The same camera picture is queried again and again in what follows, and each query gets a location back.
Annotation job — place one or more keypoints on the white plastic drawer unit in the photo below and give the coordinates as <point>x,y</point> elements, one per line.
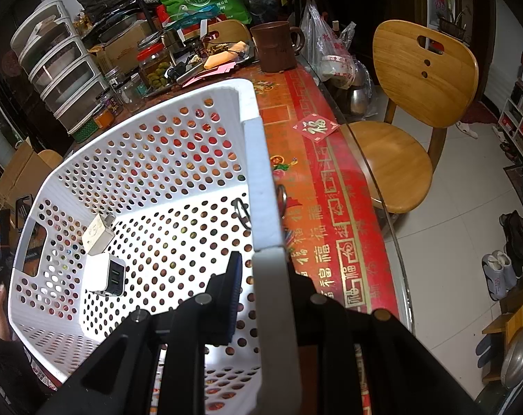
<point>58,65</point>

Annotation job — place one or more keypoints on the metal basin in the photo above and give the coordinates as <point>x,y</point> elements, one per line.
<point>518,354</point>

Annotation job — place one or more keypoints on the white charger plug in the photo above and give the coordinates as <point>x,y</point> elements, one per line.
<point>97,235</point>

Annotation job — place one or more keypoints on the red paper sticker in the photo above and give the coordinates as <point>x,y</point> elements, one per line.
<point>315,127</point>

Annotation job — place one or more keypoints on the white perforated plastic basket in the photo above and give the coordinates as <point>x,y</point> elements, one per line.
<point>252,173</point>

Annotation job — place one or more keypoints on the person's left hand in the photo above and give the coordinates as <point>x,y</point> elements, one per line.
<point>1,311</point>

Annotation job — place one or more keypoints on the blue slipper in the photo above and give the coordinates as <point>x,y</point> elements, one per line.
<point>488,348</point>

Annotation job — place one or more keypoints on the wooden stool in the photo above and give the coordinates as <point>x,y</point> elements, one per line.
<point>510,322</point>

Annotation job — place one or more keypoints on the white shoe shelf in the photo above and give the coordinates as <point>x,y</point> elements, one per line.
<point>521,125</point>

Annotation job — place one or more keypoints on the glass jar with red lid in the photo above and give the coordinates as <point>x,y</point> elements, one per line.
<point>153,67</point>

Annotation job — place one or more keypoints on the metal pot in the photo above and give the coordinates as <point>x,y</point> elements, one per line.
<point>360,95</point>

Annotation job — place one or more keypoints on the orange jar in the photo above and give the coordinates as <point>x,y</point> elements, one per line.
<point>104,117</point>

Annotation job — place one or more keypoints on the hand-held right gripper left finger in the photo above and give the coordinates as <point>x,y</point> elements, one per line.
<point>233,294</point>

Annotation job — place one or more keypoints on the white printed plastic bag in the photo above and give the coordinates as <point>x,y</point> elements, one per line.
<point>324,43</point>

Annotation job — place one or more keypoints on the white slipper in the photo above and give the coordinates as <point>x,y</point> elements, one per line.
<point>491,279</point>
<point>507,268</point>

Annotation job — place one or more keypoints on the small green basket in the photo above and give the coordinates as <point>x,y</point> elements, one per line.
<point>86,130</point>

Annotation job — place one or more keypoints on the brown cardboard box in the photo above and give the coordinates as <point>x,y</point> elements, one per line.
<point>127,45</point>

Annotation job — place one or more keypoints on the wooden chair with slotted backrest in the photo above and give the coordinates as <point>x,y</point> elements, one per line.
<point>229,30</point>
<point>417,69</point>

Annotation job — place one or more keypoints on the dark shoes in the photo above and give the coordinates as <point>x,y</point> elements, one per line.
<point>518,233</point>

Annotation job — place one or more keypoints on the brown mug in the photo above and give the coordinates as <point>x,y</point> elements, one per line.
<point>276,47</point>

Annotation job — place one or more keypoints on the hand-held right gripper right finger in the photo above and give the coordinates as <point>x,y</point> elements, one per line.
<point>330,333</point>

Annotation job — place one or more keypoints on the white cube usb charger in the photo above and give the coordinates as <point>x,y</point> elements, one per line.
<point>101,272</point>

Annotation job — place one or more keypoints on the potted plant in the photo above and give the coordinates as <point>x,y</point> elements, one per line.
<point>456,8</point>

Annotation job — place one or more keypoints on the pink paper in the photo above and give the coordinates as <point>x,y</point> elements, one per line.
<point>209,73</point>

